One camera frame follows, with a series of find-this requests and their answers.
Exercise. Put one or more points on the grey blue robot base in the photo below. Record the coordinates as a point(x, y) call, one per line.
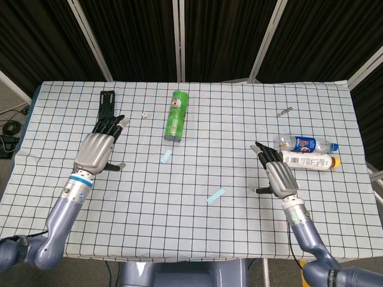
point(179, 275)

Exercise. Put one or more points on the dark folding partition screen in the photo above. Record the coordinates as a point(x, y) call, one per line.
point(134, 36)

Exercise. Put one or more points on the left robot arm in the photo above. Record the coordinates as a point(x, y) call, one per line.
point(60, 215)

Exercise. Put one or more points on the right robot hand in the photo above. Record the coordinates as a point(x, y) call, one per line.
point(281, 179)

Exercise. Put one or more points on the light blue paper strip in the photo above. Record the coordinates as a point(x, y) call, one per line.
point(216, 195)

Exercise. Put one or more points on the blue edged table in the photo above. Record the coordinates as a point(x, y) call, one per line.
point(33, 100)

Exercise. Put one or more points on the yellow floor tape strip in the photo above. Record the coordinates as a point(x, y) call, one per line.
point(302, 263)

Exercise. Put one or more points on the checked light blue tablecloth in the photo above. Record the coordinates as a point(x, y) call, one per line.
point(185, 215)

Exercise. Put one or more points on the white bottle yellow cap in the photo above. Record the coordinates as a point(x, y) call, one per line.
point(311, 163)

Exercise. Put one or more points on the green chips can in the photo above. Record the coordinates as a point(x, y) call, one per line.
point(176, 116)

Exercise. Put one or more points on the black folding stand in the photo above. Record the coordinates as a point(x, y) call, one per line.
point(107, 101)

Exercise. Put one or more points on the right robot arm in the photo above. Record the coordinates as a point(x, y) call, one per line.
point(308, 239)

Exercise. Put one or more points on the clear Pepsi bottle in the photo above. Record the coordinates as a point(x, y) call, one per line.
point(308, 143)

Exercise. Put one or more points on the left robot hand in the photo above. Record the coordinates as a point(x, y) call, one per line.
point(94, 152)

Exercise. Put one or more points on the black power adapter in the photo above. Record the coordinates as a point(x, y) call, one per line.
point(6, 146)

